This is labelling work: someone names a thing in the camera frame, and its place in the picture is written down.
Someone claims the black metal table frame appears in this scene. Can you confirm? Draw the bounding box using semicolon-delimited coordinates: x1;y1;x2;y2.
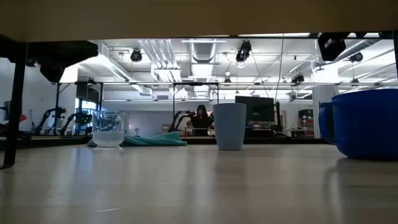
0;135;329;147

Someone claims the red parts bin rack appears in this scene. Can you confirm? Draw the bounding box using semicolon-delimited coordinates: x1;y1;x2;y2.
298;108;315;138

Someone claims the person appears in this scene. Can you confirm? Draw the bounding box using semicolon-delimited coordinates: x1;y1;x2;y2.
188;105;216;137

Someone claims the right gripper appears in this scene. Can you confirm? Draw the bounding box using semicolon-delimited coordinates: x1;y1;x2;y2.
317;32;351;62

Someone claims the dark blue mug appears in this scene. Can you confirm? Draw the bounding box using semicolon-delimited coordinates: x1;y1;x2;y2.
318;88;398;161

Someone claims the clear glass cup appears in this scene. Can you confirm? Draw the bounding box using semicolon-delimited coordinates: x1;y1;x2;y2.
91;110;130;150

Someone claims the black computer monitor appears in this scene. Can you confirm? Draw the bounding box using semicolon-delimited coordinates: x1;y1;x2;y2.
234;95;275;123

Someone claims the silver ceiling air duct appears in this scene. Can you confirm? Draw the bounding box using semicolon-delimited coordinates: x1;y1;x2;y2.
190;42;218;64

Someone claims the teal cloth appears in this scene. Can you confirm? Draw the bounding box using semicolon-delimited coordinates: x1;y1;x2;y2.
88;131;188;147

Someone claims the light blue plastic cup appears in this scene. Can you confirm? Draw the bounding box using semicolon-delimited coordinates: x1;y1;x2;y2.
213;103;248;151

